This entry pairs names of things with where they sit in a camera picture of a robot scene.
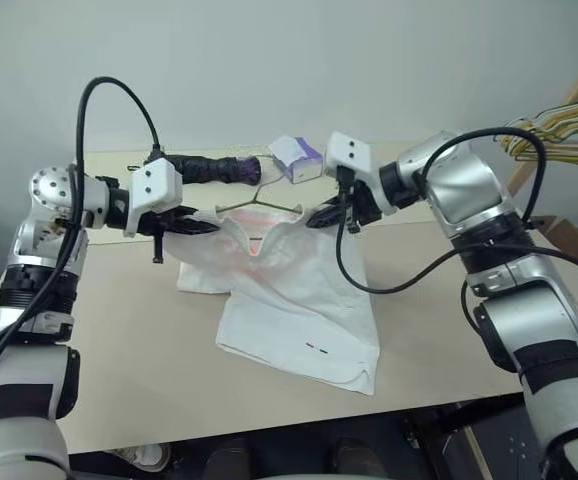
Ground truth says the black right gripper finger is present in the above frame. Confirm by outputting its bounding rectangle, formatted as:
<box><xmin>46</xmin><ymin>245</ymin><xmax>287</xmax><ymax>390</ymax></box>
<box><xmin>304</xmin><ymin>209</ymin><xmax>345</xmax><ymax>231</ymax></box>
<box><xmin>317</xmin><ymin>195</ymin><xmax>344</xmax><ymax>216</ymax></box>

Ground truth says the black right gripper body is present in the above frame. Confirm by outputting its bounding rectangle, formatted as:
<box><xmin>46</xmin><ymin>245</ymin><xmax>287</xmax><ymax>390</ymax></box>
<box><xmin>336</xmin><ymin>168</ymin><xmax>384</xmax><ymax>235</ymax></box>

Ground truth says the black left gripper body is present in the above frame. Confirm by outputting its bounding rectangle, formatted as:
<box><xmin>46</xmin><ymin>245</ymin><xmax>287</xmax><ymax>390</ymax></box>
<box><xmin>135</xmin><ymin>203</ymin><xmax>187</xmax><ymax>264</ymax></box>

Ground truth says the olive wire hanger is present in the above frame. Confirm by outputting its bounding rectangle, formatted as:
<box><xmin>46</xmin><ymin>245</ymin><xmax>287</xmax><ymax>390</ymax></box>
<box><xmin>215</xmin><ymin>151</ymin><xmax>306</xmax><ymax>215</ymax></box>

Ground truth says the white polo shirt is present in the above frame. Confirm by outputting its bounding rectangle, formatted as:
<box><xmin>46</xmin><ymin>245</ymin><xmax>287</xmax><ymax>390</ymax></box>
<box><xmin>175</xmin><ymin>201</ymin><xmax>382</xmax><ymax>399</ymax></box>

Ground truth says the folded black purple umbrella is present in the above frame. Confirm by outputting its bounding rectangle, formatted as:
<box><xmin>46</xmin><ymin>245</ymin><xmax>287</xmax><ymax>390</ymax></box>
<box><xmin>127</xmin><ymin>153</ymin><xmax>264</xmax><ymax>187</ymax></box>

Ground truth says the purple white tissue box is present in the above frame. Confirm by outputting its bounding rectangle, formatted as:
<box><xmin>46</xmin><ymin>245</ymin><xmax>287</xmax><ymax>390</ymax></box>
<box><xmin>268</xmin><ymin>134</ymin><xmax>327</xmax><ymax>186</ymax></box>

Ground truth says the bundle of clothes hangers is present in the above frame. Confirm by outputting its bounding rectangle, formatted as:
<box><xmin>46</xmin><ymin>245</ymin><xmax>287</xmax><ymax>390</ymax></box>
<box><xmin>501</xmin><ymin>114</ymin><xmax>578</xmax><ymax>162</ymax></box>

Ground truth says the brown cardboard box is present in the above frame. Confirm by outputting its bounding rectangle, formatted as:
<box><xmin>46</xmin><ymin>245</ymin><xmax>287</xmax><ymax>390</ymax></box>
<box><xmin>530</xmin><ymin>214</ymin><xmax>578</xmax><ymax>247</ymax></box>

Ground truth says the white sneaker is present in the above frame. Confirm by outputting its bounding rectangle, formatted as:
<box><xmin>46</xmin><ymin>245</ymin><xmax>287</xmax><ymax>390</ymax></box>
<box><xmin>105</xmin><ymin>442</ymin><xmax>173</xmax><ymax>472</ymax></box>

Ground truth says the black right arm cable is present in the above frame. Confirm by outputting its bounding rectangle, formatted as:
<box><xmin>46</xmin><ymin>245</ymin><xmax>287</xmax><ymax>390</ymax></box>
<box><xmin>334</xmin><ymin>127</ymin><xmax>578</xmax><ymax>362</ymax></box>

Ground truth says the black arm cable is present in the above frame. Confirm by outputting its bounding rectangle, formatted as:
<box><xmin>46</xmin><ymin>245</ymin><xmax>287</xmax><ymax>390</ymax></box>
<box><xmin>334</xmin><ymin>127</ymin><xmax>578</xmax><ymax>362</ymax></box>
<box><xmin>0</xmin><ymin>76</ymin><xmax>166</xmax><ymax>374</ymax></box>

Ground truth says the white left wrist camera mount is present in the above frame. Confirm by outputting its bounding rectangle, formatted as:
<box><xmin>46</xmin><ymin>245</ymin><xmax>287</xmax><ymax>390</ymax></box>
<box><xmin>126</xmin><ymin>158</ymin><xmax>185</xmax><ymax>238</ymax></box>

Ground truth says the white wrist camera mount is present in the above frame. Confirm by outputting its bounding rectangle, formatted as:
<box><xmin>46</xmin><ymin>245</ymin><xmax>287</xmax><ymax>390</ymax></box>
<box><xmin>126</xmin><ymin>158</ymin><xmax>185</xmax><ymax>238</ymax></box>
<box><xmin>323</xmin><ymin>130</ymin><xmax>373</xmax><ymax>190</ymax></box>

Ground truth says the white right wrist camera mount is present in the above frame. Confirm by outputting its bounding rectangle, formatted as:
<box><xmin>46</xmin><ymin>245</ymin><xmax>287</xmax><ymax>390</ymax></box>
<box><xmin>323</xmin><ymin>130</ymin><xmax>373</xmax><ymax>190</ymax></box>

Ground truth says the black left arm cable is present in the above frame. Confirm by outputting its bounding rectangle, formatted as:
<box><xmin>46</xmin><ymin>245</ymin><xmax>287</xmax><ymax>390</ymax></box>
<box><xmin>0</xmin><ymin>76</ymin><xmax>166</xmax><ymax>374</ymax></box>

